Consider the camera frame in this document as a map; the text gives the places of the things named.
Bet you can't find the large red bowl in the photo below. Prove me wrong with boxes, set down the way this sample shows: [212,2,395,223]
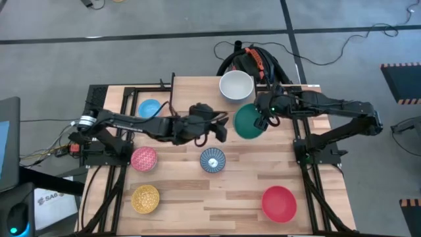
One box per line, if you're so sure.
[261,185,298,224]

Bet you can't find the black orange striped mat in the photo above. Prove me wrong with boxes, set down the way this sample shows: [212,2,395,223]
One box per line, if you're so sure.
[399,198,421,237]
[380,62,421,105]

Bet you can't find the blue and orange small bowl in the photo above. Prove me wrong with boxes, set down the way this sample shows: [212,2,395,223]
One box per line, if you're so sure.
[137,99,162,119]

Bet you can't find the white printed cardboard box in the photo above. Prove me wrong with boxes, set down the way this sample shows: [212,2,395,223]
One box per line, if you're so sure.
[34,177,80,231]

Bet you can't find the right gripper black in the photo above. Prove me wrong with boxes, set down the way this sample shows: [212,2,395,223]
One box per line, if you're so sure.
[253,91,292,131]

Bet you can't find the bundle of coloured cables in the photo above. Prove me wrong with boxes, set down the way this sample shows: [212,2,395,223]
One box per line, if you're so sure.
[19,118,86,165]

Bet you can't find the yellow and blue small bowl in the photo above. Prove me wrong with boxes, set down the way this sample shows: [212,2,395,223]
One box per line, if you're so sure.
[131,184,161,215]

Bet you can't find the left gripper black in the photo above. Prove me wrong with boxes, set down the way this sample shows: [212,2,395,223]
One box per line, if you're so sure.
[170,113,230,145]

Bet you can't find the black aluminium table frame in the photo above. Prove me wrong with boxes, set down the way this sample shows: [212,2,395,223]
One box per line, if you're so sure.
[77,84,359,237]

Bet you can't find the red patterned small bowl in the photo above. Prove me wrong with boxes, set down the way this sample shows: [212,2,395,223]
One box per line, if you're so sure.
[130,146,158,172]

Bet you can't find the large white bowl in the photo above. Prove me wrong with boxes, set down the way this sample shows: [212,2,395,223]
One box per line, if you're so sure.
[219,70,255,101]

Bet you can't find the blue striped small bowl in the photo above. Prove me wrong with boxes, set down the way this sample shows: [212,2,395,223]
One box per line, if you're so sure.
[199,147,227,174]

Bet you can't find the large green bowl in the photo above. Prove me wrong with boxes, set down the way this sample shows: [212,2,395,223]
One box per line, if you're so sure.
[232,103,269,140]

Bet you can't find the wooden shelf black metal frame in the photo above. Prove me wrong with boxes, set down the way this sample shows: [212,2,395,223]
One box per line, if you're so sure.
[168,72,260,115]

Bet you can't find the black power adapter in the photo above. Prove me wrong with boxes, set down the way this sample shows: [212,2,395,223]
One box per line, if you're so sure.
[80,0,106,10]

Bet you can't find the black device with glowing light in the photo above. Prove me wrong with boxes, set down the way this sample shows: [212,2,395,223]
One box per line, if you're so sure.
[0,182,36,237]

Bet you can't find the computer monitor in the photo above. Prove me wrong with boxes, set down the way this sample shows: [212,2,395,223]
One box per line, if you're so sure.
[0,96,21,194]

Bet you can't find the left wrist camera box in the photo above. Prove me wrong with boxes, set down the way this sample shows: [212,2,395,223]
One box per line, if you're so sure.
[189,103,215,117]

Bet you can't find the black perforated box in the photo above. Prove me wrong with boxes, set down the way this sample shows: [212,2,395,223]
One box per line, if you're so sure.
[84,84,109,116]

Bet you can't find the black floor stand base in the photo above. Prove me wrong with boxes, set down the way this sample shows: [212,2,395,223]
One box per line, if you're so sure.
[390,115,421,157]

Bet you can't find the long black floor cable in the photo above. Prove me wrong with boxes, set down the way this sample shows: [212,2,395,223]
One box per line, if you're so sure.
[213,22,401,66]

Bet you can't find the black vacuum with orange handle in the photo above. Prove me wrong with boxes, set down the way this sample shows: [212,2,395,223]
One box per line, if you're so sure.
[216,40,293,86]

